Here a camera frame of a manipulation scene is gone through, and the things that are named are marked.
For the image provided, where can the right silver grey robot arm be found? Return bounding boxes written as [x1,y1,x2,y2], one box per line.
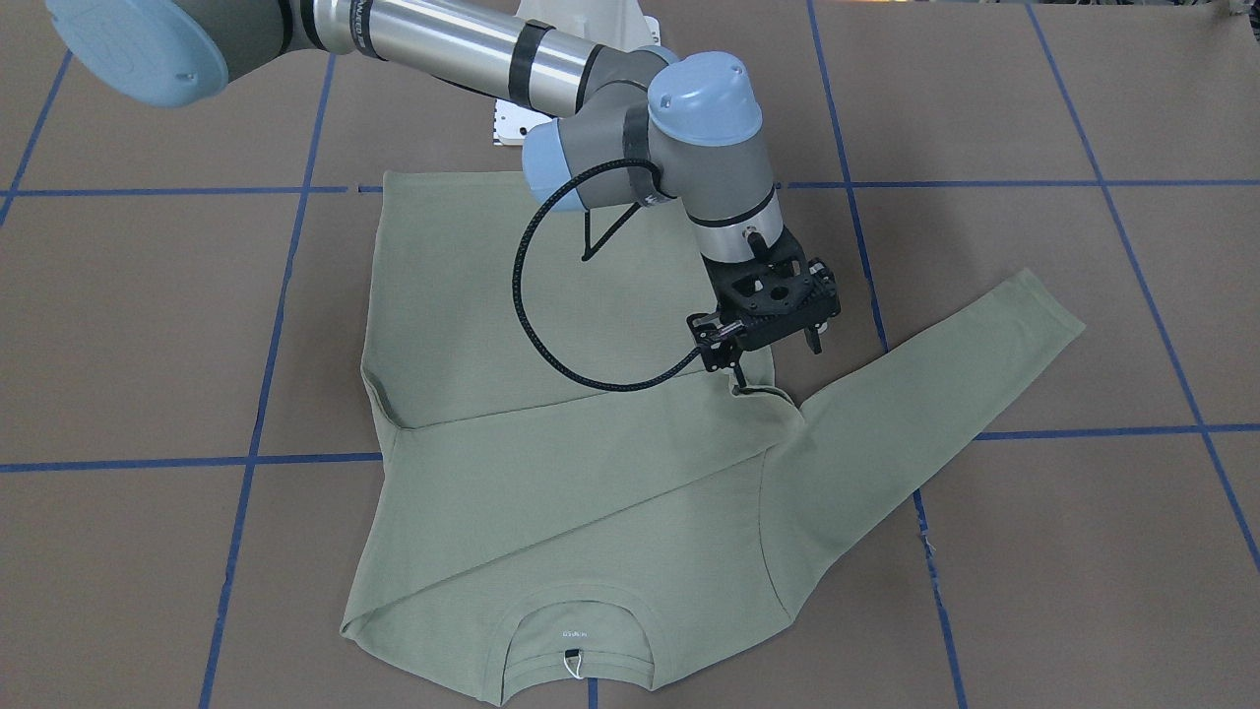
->
[45,1,840,392]

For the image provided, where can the olive green long-sleeve shirt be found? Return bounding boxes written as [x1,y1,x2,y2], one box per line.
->
[341,173,1084,705]

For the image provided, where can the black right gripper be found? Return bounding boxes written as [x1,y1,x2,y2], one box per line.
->
[687,228,840,395]

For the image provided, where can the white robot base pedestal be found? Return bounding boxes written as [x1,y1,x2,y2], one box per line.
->
[491,0,662,149]

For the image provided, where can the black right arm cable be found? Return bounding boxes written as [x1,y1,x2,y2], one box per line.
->
[512,157,712,392]

